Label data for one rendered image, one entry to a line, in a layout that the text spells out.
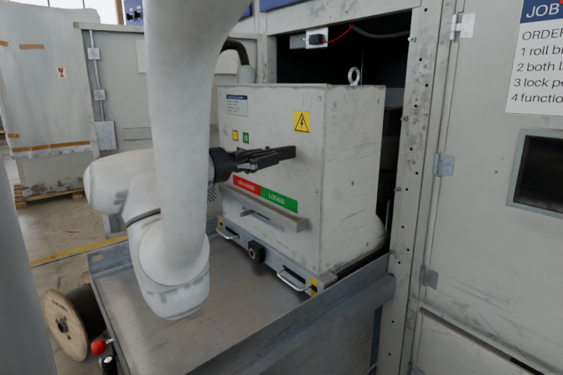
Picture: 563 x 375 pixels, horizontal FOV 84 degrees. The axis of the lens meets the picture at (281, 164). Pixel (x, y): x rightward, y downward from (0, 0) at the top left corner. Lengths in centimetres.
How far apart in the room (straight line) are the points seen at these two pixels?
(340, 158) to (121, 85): 81
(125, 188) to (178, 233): 18
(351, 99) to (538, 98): 35
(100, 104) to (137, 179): 70
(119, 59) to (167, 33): 98
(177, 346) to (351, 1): 97
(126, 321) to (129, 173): 45
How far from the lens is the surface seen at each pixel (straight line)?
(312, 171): 74
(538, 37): 76
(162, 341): 83
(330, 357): 95
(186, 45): 27
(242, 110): 95
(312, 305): 80
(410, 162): 88
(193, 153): 34
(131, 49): 125
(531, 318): 89
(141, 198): 55
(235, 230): 110
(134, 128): 124
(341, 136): 74
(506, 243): 83
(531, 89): 76
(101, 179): 56
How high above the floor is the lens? 139
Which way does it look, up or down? 14 degrees down
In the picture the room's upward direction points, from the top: straight up
